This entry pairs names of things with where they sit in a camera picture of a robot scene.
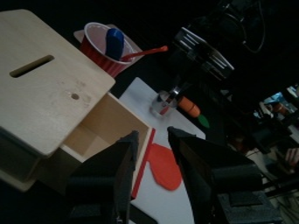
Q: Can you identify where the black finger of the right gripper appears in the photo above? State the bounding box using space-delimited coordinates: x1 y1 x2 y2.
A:
167 73 183 94
179 76 195 95

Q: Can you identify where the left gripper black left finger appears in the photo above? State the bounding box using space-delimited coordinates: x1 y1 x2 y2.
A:
66 130 141 224

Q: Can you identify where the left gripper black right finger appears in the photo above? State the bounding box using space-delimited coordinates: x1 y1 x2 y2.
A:
167 125 285 224

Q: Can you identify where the round metal dough cutter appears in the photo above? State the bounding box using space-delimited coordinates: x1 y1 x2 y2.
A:
150 86 183 116

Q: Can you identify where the flat red dough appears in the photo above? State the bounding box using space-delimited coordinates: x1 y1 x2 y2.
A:
147 143 183 192

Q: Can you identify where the wooden drawer with red front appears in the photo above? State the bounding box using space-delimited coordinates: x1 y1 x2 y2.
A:
39 92 157 200

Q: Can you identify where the light wooden drawer box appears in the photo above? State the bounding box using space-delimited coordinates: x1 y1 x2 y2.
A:
0 8 118 192

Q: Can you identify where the orange toy carrot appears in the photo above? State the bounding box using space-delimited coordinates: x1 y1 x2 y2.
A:
178 95 211 130

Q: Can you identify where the red plastic utensil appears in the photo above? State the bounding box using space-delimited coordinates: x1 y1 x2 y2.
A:
121 45 170 63

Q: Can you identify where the white cutting board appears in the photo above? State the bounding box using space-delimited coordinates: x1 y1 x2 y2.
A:
118 76 209 224

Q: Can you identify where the blue plastic utensil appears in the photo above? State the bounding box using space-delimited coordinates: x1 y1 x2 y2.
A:
105 27 127 61

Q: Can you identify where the red plastic cup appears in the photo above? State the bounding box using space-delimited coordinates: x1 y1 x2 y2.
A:
79 21 138 78

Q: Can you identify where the black hanging cable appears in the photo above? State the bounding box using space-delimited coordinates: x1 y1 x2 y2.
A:
241 0 271 55

